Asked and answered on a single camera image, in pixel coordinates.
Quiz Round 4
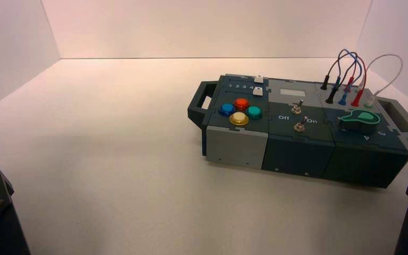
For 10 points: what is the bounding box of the dark teal gray control box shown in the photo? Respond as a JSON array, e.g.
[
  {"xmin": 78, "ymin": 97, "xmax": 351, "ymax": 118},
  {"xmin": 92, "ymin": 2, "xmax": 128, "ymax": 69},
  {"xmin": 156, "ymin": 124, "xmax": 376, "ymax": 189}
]
[{"xmin": 187, "ymin": 73, "xmax": 408, "ymax": 189}]

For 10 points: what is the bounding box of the green rotary knob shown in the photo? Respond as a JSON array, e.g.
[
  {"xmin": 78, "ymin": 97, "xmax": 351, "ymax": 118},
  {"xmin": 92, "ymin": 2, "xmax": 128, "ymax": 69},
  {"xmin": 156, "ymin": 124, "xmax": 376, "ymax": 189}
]
[{"xmin": 338, "ymin": 109, "xmax": 381, "ymax": 134}]

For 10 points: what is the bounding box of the green push button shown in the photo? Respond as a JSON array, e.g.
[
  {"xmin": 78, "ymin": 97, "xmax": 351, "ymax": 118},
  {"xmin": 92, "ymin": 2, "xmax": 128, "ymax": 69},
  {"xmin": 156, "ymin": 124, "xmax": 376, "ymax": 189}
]
[{"xmin": 245, "ymin": 106, "xmax": 263, "ymax": 120}]

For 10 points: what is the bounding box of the blue jumper cable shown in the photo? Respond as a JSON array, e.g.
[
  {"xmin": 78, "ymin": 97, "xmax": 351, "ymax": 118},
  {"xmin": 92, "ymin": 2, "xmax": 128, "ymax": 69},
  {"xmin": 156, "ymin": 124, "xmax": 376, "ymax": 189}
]
[{"xmin": 332, "ymin": 48, "xmax": 361, "ymax": 106}]

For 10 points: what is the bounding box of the red push button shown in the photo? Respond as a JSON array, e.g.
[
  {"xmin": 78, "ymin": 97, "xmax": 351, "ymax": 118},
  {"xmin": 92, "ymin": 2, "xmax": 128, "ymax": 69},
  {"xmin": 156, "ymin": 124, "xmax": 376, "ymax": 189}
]
[{"xmin": 233, "ymin": 98, "xmax": 250, "ymax": 112}]

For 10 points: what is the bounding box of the yellow push button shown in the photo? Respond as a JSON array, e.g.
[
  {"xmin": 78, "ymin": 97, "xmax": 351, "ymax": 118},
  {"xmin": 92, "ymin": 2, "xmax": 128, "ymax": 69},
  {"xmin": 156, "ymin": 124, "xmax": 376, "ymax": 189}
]
[{"xmin": 229, "ymin": 112, "xmax": 250, "ymax": 126}]

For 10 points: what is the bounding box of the white jumper cable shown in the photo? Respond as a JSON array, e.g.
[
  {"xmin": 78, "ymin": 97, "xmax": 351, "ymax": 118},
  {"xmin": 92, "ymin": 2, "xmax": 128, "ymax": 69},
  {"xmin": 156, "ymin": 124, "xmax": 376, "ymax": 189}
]
[{"xmin": 358, "ymin": 54, "xmax": 404, "ymax": 108}]

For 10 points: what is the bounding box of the red jumper cable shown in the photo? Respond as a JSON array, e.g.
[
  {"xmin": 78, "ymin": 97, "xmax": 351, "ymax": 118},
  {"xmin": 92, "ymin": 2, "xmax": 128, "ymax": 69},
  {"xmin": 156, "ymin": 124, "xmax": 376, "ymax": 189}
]
[{"xmin": 344, "ymin": 53, "xmax": 368, "ymax": 108}]

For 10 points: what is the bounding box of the blue push button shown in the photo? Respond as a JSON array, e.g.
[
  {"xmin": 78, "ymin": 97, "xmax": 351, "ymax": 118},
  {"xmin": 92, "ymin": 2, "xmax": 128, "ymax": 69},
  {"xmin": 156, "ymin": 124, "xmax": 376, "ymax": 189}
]
[{"xmin": 218, "ymin": 103, "xmax": 236, "ymax": 117}]

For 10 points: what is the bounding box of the black jumper cable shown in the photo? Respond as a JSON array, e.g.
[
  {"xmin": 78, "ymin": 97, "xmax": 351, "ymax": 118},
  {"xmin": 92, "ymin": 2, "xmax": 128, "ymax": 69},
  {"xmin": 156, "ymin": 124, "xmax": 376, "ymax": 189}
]
[{"xmin": 320, "ymin": 51, "xmax": 360, "ymax": 105}]

